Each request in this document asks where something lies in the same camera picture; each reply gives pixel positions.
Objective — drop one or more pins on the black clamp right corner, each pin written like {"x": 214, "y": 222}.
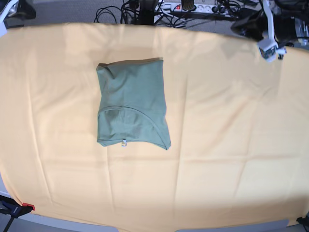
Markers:
{"x": 304, "y": 221}

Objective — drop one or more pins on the white power strip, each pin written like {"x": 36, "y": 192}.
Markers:
{"x": 200, "y": 10}

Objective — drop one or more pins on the blue red bar clamp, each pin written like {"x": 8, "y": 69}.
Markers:
{"x": 9, "y": 206}

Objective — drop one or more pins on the yellow table cloth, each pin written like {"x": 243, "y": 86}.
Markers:
{"x": 239, "y": 129}

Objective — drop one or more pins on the green T-shirt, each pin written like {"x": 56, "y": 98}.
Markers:
{"x": 132, "y": 106}

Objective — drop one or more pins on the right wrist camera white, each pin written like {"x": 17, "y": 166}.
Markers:
{"x": 7, "y": 9}

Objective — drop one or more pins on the black stand post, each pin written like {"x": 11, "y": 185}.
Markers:
{"x": 146, "y": 12}

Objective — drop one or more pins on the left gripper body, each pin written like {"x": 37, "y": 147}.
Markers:
{"x": 291, "y": 20}

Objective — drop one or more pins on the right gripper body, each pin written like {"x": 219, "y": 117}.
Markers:
{"x": 25, "y": 11}

